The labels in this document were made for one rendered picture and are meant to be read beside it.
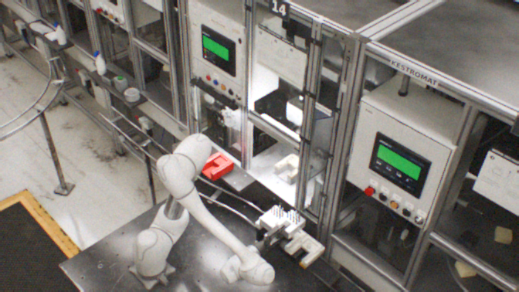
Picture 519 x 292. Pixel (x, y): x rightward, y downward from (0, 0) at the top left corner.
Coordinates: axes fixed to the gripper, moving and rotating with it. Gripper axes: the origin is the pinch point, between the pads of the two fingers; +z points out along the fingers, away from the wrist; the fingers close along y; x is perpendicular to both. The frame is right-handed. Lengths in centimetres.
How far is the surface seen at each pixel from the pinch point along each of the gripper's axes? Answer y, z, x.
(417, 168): 68, 15, -51
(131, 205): -97, -5, 148
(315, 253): -8.4, 4.9, -17.7
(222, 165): 0, 9, 56
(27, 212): -95, -66, 195
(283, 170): -3.8, 33.7, 31.6
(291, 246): -8.3, -0.2, -6.0
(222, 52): 68, 17, 62
